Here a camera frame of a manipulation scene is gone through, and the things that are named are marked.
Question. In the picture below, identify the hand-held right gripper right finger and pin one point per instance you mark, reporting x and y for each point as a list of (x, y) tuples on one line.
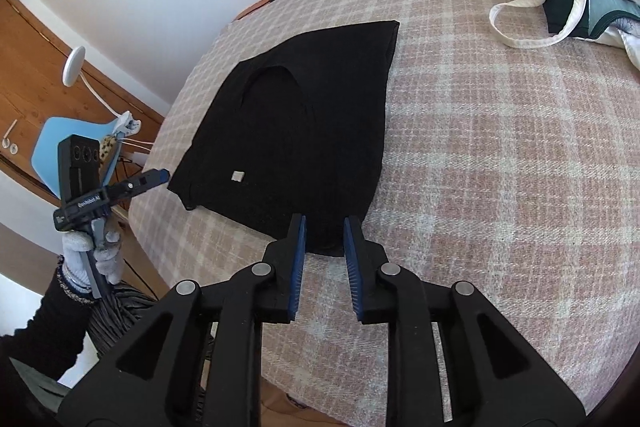
[(351, 267)]

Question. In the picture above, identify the person's dark striped garment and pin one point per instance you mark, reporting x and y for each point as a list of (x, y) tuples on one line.
[(120, 312)]

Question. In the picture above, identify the teal garment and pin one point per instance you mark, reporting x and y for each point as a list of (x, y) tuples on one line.
[(605, 2)]

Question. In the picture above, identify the black t-shirt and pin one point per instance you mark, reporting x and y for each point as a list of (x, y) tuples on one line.
[(300, 132)]

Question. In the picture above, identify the white clip lamp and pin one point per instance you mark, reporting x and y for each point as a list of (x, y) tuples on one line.
[(73, 64)]

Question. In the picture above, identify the pink plaid blanket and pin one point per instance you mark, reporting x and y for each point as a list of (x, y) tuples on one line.
[(475, 157)]

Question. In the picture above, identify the white printed garment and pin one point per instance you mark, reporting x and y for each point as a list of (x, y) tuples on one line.
[(630, 42)]

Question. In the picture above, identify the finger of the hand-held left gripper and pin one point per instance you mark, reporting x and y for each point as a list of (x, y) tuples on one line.
[(142, 182)]

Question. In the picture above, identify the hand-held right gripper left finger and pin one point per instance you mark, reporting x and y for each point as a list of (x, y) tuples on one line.
[(298, 257)]

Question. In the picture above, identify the leopard print cloth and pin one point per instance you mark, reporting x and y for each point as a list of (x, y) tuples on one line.
[(107, 149)]

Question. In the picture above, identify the blue chair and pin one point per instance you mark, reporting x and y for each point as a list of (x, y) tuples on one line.
[(55, 142)]

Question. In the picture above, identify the person's left forearm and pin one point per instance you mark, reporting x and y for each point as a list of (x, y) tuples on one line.
[(45, 332)]

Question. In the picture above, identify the person's left hand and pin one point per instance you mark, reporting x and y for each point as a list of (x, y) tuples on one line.
[(75, 257)]

